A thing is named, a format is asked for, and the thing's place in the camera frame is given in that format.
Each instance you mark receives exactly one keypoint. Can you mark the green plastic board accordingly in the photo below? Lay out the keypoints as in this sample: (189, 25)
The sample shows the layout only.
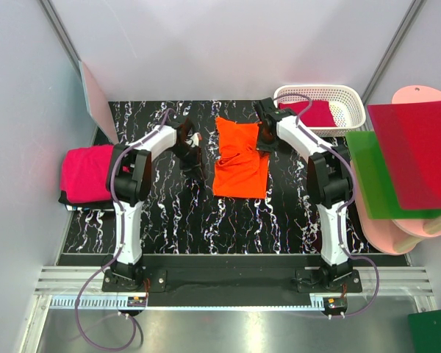
(374, 180)

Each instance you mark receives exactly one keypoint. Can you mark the pink wooden stand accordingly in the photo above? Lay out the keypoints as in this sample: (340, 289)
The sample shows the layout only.
(399, 236)

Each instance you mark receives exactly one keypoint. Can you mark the folded pink t shirt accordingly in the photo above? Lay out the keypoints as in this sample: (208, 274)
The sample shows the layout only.
(83, 175)

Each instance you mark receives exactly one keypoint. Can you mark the folded black t shirt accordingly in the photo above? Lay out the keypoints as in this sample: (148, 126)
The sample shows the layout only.
(100, 205)

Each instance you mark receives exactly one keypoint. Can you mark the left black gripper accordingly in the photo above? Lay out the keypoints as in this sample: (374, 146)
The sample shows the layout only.
(195, 165)

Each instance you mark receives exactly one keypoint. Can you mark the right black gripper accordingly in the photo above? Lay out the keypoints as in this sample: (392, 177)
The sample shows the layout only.
(262, 146)

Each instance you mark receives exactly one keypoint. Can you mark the white plastic basket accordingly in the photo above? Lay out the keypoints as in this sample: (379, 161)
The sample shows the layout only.
(345, 104)

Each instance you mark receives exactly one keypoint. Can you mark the dark green board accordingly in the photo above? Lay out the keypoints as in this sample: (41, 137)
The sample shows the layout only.
(425, 329)

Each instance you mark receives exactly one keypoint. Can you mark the dark red t shirt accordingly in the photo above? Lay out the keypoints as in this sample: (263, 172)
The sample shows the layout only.
(318, 115)

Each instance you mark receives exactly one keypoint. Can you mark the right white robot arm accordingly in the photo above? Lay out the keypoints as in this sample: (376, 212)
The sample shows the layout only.
(329, 184)

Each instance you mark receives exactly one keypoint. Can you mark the red plastic board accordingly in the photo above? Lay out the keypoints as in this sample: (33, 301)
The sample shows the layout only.
(409, 137)

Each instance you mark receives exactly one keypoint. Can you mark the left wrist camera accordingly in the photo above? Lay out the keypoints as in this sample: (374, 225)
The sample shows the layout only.
(194, 140)

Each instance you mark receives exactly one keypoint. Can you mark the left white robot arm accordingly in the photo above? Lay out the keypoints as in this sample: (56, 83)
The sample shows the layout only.
(129, 182)

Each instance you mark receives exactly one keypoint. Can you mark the orange t shirt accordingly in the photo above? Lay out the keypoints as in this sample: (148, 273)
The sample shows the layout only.
(241, 171)

